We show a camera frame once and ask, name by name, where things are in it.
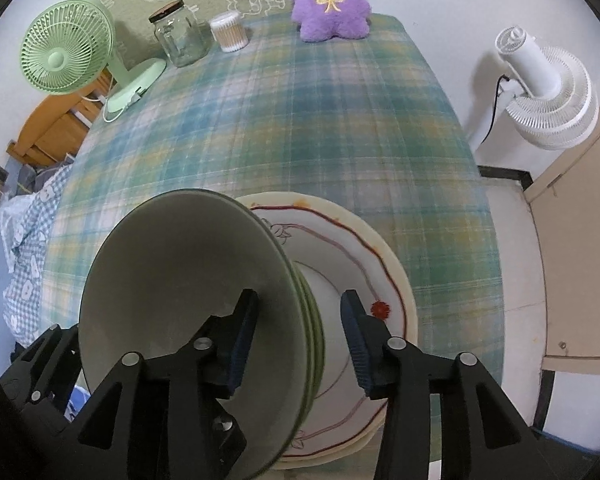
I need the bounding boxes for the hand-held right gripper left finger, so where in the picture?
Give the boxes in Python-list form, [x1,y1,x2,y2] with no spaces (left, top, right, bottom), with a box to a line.
[77,287,261,480]

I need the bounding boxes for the white circulator fan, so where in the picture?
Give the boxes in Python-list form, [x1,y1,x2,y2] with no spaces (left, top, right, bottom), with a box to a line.
[495,26,600,151]

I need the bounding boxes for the cotton swab container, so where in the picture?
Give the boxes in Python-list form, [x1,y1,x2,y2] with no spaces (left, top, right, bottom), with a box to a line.
[209,11,251,53]

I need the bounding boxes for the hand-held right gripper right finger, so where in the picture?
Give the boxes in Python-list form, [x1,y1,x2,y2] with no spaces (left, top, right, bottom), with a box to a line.
[340,289,541,480]

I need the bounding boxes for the black power cable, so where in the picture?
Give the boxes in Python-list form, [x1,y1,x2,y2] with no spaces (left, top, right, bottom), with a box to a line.
[472,74,511,153]

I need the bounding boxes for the small floral ceramic bowl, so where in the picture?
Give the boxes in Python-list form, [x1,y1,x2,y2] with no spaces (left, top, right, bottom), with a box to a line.
[77,188,313,480]

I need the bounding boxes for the beige cabinet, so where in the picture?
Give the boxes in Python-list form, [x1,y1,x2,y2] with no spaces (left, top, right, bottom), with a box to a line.
[524,92,600,381]

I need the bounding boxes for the white fan cable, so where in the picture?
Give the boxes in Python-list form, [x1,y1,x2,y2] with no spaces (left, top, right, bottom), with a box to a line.
[82,94,143,123]

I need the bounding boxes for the glass jar with lid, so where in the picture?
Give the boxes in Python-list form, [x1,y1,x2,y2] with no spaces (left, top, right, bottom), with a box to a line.
[148,0,211,68]

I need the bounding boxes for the green desk fan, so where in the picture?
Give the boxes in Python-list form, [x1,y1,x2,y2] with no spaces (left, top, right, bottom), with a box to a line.
[20,0,167,123]

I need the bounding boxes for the purple plush toy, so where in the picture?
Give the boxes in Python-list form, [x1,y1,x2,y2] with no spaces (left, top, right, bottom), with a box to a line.
[282,0,372,43]

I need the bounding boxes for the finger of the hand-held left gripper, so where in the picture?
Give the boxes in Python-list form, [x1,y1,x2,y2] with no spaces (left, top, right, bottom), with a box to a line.
[0,322,83,428]

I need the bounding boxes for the wooden chair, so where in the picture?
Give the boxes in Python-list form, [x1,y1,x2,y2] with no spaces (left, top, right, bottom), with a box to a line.
[6,69,113,167]

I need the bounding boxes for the black metal frame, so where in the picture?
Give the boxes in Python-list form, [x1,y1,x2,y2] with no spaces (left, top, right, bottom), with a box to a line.
[477,164,556,431]

